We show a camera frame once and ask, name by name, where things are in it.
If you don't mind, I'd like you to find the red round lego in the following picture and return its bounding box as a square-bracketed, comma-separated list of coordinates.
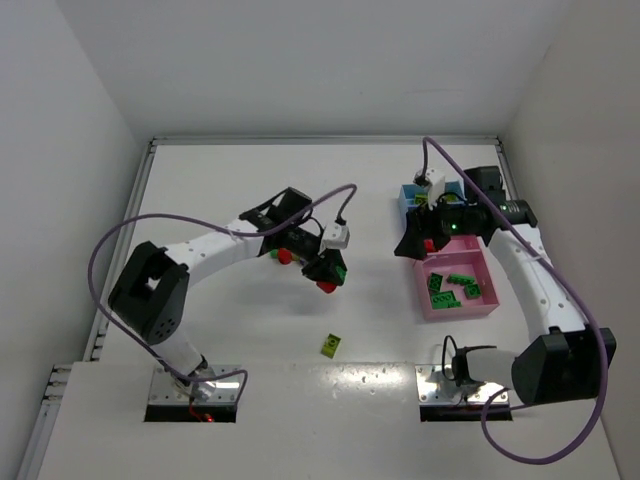
[277, 249, 293, 265]
[316, 281, 338, 294]

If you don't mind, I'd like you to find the green lego plate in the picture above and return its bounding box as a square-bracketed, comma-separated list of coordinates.
[447, 274, 476, 286]

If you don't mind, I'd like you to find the yellow-green lego brick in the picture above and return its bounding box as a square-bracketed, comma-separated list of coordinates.
[321, 334, 341, 359]

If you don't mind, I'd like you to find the large green plate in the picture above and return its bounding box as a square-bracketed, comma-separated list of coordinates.
[430, 291, 462, 310]

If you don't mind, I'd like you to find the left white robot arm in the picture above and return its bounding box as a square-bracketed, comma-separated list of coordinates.
[108, 187, 350, 386]

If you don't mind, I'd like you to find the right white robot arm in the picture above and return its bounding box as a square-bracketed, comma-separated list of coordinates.
[394, 167, 616, 405]

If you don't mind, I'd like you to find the small pink container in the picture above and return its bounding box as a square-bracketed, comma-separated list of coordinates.
[426, 235, 481, 255]

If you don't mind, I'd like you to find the large pink container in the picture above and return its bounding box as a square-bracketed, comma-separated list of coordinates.
[412, 250, 500, 322]

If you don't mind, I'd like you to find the green square lego in bin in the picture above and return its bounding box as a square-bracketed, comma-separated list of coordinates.
[464, 283, 482, 300]

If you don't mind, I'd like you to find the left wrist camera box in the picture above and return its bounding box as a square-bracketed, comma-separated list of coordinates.
[321, 222, 350, 250]

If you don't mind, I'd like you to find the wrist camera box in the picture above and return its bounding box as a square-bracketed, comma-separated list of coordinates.
[413, 167, 446, 209]
[321, 222, 350, 250]

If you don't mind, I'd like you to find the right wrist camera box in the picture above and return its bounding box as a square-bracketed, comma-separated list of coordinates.
[413, 167, 446, 209]

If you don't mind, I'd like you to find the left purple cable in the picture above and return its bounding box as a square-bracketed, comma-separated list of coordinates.
[87, 183, 359, 401]

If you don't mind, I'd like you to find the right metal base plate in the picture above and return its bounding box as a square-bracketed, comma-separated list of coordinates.
[415, 364, 503, 407]

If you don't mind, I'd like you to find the metal base plate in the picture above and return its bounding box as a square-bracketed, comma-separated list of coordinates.
[415, 364, 503, 407]
[148, 365, 244, 407]

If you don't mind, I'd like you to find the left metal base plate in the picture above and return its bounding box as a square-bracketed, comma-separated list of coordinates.
[148, 365, 244, 407]

